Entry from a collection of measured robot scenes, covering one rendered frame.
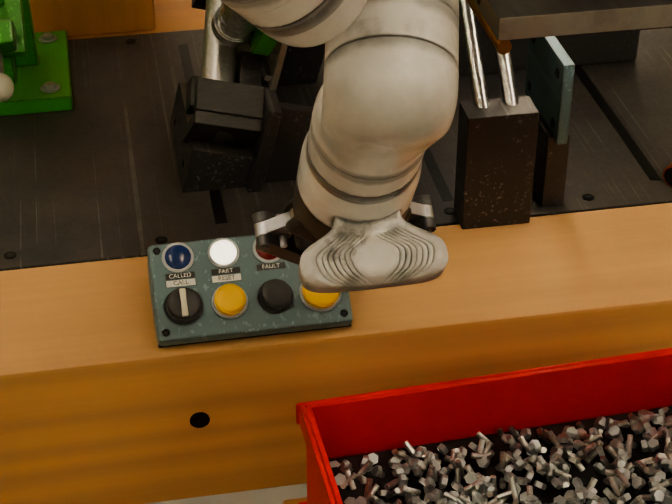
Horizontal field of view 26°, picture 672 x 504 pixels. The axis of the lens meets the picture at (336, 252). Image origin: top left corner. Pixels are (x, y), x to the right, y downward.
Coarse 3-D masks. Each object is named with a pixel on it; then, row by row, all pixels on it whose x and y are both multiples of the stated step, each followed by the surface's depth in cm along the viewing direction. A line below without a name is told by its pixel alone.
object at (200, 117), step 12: (192, 120) 125; (204, 120) 125; (216, 120) 125; (228, 120) 125; (240, 120) 126; (252, 120) 126; (192, 132) 127; (204, 132) 126; (216, 132) 126; (228, 132) 126; (240, 132) 126; (252, 132) 126; (240, 144) 129
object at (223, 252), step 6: (222, 240) 112; (216, 246) 112; (222, 246) 112; (228, 246) 112; (234, 246) 112; (210, 252) 112; (216, 252) 112; (222, 252) 112; (228, 252) 112; (234, 252) 112; (216, 258) 111; (222, 258) 111; (228, 258) 112; (234, 258) 112; (222, 264) 111
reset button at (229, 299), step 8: (224, 288) 110; (232, 288) 110; (240, 288) 110; (216, 296) 110; (224, 296) 110; (232, 296) 110; (240, 296) 110; (216, 304) 110; (224, 304) 109; (232, 304) 109; (240, 304) 110; (224, 312) 109; (232, 312) 110
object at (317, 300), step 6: (306, 294) 110; (312, 294) 110; (318, 294) 110; (324, 294) 110; (330, 294) 110; (336, 294) 111; (306, 300) 111; (312, 300) 110; (318, 300) 110; (324, 300) 110; (330, 300) 110; (336, 300) 111; (312, 306) 111; (318, 306) 110; (324, 306) 110; (330, 306) 111
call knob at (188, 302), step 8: (184, 288) 109; (168, 296) 109; (176, 296) 109; (184, 296) 109; (192, 296) 109; (168, 304) 109; (176, 304) 109; (184, 304) 109; (192, 304) 109; (200, 304) 110; (168, 312) 109; (176, 312) 109; (184, 312) 109; (192, 312) 109; (184, 320) 109
